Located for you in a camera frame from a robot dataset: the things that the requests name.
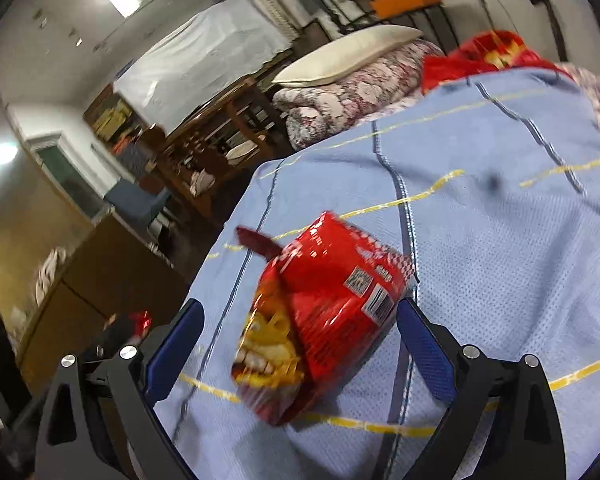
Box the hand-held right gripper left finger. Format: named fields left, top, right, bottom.
left=32, top=297, right=206, bottom=480

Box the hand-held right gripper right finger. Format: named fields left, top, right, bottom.
left=375, top=297, right=567, bottom=480

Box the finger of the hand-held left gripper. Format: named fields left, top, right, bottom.
left=94, top=312, right=141, bottom=357

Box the red shiny wrapper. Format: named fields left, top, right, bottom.
left=129, top=311, right=154, bottom=337

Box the red yellow snack packet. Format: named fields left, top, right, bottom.
left=231, top=211, right=415, bottom=427

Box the brown wooden cabinet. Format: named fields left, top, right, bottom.
left=17, top=212, right=191, bottom=392

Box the white printed cloth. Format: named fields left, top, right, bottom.
left=32, top=247, right=68, bottom=307

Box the light blue bedsheet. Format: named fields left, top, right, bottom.
left=152, top=67, right=600, bottom=480

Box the blue chair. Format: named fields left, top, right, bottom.
left=104, top=180, right=173, bottom=242

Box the cluttered shelf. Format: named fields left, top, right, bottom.
left=84, top=85, right=151, bottom=161

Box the wooden table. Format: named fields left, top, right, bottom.
left=155, top=77, right=261, bottom=211

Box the floral quilt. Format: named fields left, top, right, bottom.
left=272, top=40, right=446, bottom=151

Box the white plastic sheet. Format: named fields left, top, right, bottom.
left=114, top=0, right=293, bottom=131

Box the red plastic bag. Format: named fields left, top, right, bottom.
left=421, top=30, right=573, bottom=95

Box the cream pillow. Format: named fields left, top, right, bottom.
left=271, top=24, right=425, bottom=87

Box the black metal headboard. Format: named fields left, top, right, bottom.
left=347, top=2, right=571, bottom=61

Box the orange box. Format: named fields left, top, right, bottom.
left=370, top=0, right=442, bottom=17

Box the door with white frame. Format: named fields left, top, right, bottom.
left=25, top=132, right=106, bottom=221

